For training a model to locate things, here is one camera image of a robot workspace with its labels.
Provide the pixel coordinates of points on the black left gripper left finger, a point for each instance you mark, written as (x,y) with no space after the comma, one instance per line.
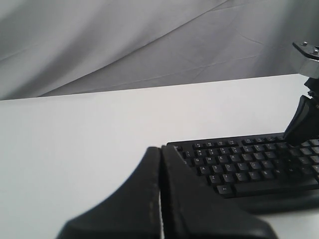
(131,212)

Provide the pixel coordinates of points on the black acer keyboard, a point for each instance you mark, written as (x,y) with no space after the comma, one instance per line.
(262,174)

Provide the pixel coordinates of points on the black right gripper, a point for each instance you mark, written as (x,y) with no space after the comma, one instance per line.
(303,126)

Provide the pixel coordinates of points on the grey backdrop cloth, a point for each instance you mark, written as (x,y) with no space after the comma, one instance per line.
(61,47)

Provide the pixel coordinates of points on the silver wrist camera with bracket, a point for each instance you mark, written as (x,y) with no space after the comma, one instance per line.
(305,59)

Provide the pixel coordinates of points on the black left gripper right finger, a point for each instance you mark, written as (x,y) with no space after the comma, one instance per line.
(191,210)

